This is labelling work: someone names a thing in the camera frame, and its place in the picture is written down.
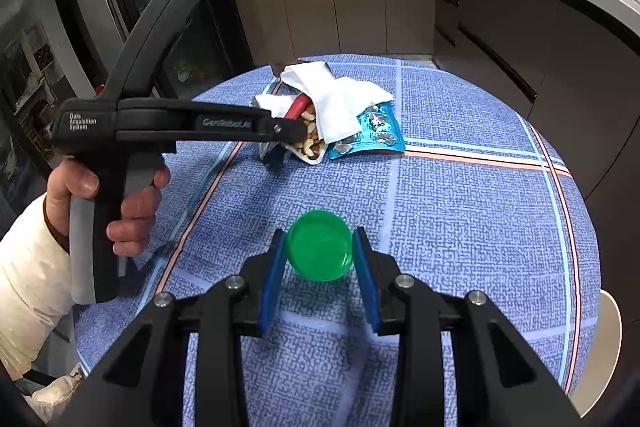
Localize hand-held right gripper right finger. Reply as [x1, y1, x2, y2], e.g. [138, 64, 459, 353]
[352, 229, 583, 427]

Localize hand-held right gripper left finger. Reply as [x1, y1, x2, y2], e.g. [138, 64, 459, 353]
[65, 229, 288, 427]

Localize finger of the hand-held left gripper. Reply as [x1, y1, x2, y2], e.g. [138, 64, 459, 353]
[259, 116, 307, 144]
[259, 142, 290, 174]

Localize mixed nuts packet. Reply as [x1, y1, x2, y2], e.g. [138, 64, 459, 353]
[250, 94, 334, 166]

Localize green plastic cup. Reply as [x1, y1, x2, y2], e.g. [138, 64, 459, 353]
[285, 210, 357, 283]

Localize white trash bin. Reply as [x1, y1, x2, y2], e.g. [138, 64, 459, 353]
[570, 289, 624, 419]

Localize person's left forearm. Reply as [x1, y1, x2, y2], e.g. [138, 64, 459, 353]
[0, 194, 89, 425]

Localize person's left hand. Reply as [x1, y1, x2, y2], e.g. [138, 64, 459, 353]
[45, 157, 172, 259]

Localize red stick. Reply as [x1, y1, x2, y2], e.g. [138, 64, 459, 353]
[284, 94, 314, 121]

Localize white tissue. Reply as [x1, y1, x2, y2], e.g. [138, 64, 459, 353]
[280, 62, 395, 144]

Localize pill blister pack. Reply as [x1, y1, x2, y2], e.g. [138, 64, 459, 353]
[327, 101, 407, 160]

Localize black framed glass door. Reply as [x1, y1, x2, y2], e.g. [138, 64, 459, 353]
[100, 0, 256, 108]

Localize round table blue cloth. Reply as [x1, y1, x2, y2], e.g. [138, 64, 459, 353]
[75, 53, 601, 427]

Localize brown kitchen base cabinets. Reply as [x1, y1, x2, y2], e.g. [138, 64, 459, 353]
[227, 0, 640, 202]

